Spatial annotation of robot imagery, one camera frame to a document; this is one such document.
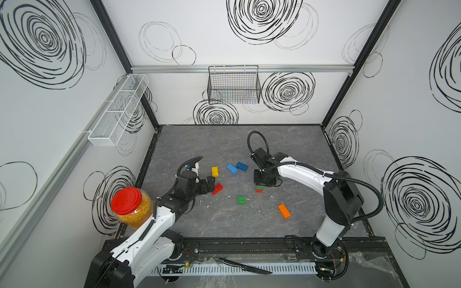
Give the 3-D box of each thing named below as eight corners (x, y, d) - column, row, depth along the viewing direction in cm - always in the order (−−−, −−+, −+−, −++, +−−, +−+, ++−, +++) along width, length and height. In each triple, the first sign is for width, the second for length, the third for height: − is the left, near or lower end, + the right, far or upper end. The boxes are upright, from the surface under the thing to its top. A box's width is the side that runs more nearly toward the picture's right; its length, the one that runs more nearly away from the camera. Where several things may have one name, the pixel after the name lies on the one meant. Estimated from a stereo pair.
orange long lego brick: (284, 219, 84) (285, 218, 82) (277, 207, 88) (277, 205, 86) (290, 216, 85) (291, 215, 83) (282, 204, 89) (283, 202, 87)
